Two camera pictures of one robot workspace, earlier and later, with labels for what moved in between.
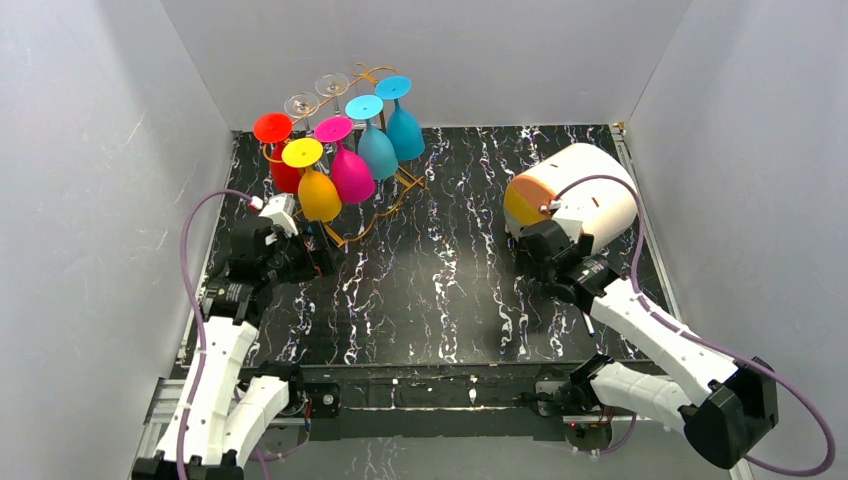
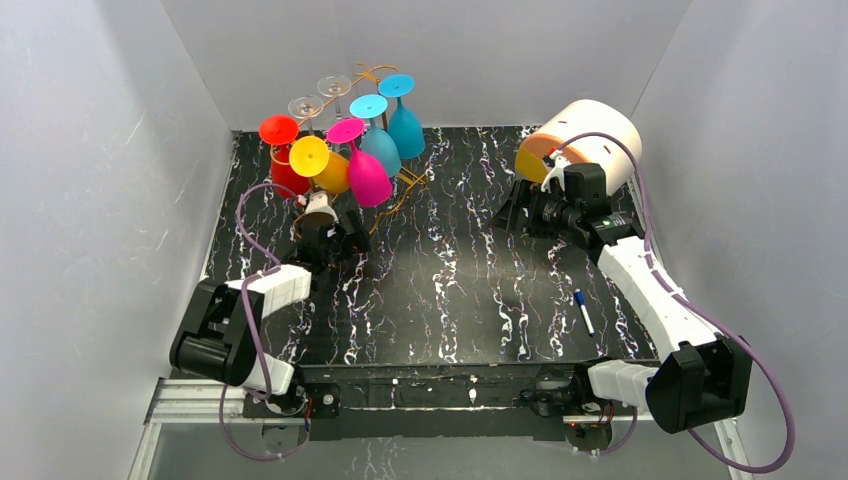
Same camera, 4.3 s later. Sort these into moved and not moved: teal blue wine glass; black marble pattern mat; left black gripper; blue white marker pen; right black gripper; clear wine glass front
Moved: left black gripper; right black gripper
Not moved: blue white marker pen; clear wine glass front; black marble pattern mat; teal blue wine glass
